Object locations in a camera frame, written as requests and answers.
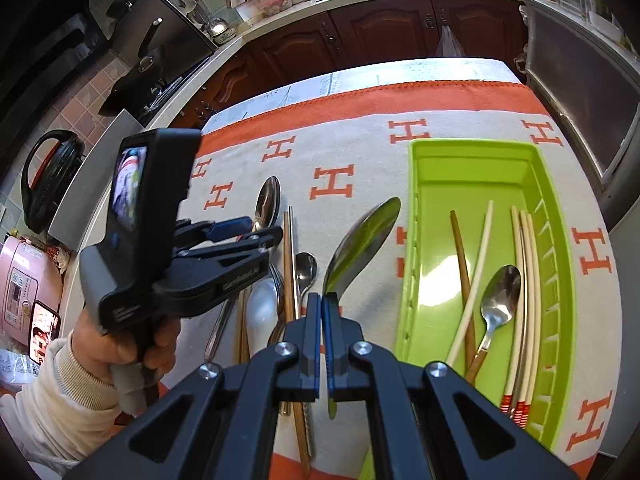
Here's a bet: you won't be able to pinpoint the steel teapot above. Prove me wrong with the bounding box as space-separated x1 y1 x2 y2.
205 17 231 43

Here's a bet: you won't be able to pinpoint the white printed tablecloth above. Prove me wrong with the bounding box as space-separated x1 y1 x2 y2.
200 57 521 126

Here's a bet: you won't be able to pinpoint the black gas stove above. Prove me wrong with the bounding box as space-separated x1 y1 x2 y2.
140 77 201 126

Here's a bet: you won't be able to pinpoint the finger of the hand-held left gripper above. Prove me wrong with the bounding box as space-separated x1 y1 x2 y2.
164 249 272 318
174 216 285 257

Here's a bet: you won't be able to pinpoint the metal fork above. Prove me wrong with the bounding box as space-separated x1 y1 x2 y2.
267 262 286 348

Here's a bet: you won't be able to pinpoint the hanging clear plastic bag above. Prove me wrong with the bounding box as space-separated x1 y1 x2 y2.
436 24 463 58

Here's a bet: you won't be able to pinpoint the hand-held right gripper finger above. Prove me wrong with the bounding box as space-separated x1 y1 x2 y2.
65 292 323 480
322 294 581 480

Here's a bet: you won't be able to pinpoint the person's left forearm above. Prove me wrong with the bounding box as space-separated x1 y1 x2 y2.
0 335 126 463

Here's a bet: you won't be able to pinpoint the pink rice cooker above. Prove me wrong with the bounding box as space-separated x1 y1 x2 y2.
0 234 66 356

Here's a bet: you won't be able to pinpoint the white ceramic spoon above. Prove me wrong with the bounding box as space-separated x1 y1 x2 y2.
247 277 281 356

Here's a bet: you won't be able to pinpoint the black pressure cooker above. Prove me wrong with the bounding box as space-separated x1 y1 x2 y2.
20 130 86 235

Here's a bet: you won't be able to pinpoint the large metal spoon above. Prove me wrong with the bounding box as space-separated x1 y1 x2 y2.
205 176 282 362

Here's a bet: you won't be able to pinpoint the small metal spoon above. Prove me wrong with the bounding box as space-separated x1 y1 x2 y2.
294 252 319 323

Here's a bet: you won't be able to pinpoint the orange and white printed blanket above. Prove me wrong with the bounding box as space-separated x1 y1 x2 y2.
200 82 616 480

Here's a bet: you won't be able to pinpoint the folded steel panel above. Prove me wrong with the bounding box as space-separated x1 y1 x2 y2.
47 110 141 251

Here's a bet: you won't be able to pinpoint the person's left hand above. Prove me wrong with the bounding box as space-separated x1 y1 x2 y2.
71 308 182 371

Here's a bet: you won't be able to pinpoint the black frying pan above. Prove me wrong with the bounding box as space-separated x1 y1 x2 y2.
100 17 168 116

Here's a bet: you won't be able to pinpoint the brown wooden kitchen cabinets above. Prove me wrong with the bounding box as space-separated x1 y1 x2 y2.
170 0 531 126

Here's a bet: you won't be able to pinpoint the black range hood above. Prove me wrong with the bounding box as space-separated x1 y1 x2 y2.
0 0 111 126

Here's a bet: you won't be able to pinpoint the brown wooden chopstick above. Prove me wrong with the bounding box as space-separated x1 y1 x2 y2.
449 210 478 366
292 210 312 478

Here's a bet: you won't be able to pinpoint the metal spoon wooden handle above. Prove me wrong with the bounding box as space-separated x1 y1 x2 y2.
465 265 522 383

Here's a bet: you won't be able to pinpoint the black wok on stove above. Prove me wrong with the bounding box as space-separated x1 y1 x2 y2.
107 0 221 111

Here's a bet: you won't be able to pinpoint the smartphone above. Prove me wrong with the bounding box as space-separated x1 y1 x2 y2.
29 300 62 366

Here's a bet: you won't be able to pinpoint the metal soup spoon curved handle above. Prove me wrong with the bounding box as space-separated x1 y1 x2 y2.
322 196 402 421

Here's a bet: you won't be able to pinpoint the green plastic utensil tray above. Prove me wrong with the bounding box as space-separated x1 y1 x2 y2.
395 139 575 453

